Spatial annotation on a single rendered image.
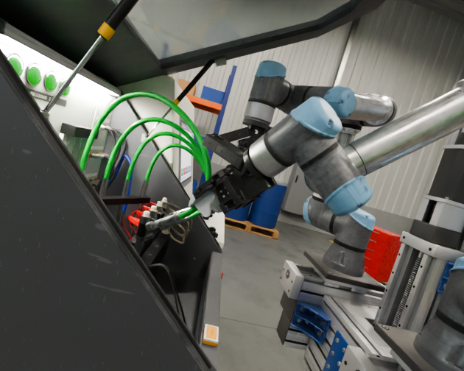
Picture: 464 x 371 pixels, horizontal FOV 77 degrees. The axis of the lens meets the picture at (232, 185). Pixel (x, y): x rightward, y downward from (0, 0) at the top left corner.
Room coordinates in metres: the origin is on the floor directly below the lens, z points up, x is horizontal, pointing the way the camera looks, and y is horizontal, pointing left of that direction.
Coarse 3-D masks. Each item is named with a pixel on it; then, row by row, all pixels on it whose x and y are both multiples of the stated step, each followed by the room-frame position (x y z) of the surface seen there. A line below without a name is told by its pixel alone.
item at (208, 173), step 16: (128, 96) 0.74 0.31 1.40; (144, 96) 0.73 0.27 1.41; (160, 96) 0.70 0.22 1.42; (176, 112) 0.69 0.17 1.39; (96, 128) 0.76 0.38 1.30; (192, 128) 0.67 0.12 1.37; (80, 160) 0.77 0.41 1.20; (208, 160) 0.65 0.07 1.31; (208, 176) 0.64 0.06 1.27; (192, 208) 0.65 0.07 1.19
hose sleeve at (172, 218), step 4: (168, 216) 0.67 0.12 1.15; (172, 216) 0.66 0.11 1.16; (176, 216) 0.66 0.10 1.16; (156, 220) 0.68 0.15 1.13; (160, 220) 0.67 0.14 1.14; (164, 220) 0.67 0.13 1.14; (168, 220) 0.66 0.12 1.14; (172, 220) 0.66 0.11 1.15; (176, 220) 0.66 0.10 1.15; (152, 224) 0.68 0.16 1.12; (156, 224) 0.67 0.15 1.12; (160, 224) 0.67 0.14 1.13; (164, 224) 0.67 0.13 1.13; (168, 224) 0.67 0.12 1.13
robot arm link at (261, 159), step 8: (256, 144) 0.52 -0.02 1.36; (264, 144) 0.51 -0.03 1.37; (256, 152) 0.52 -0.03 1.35; (264, 152) 0.51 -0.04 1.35; (256, 160) 0.52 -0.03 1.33; (264, 160) 0.51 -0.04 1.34; (272, 160) 0.50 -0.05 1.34; (256, 168) 0.53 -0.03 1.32; (264, 168) 0.52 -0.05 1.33; (272, 168) 0.51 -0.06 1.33; (280, 168) 0.51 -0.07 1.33; (272, 176) 0.53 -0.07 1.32
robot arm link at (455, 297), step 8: (456, 264) 0.60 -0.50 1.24; (456, 272) 0.59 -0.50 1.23; (448, 280) 0.61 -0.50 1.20; (456, 280) 0.59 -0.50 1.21; (448, 288) 0.60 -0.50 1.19; (456, 288) 0.58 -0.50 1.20; (448, 296) 0.59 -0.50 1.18; (456, 296) 0.57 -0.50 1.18; (440, 304) 0.60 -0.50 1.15; (448, 304) 0.58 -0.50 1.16; (456, 304) 0.57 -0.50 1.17; (448, 312) 0.58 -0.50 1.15; (456, 312) 0.56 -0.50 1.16; (456, 320) 0.56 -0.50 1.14
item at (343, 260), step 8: (336, 240) 1.07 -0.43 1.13; (328, 248) 1.09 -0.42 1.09; (336, 248) 1.05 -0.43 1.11; (344, 248) 1.03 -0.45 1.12; (352, 248) 1.02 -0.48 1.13; (328, 256) 1.05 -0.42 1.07; (336, 256) 1.03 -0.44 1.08; (344, 256) 1.02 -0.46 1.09; (352, 256) 1.02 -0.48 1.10; (360, 256) 1.02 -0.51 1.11; (328, 264) 1.04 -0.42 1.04; (336, 264) 1.02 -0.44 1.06; (344, 264) 1.01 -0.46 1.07; (352, 264) 1.01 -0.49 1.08; (360, 264) 1.02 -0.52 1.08; (344, 272) 1.00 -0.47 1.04; (352, 272) 1.00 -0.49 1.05; (360, 272) 1.01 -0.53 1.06
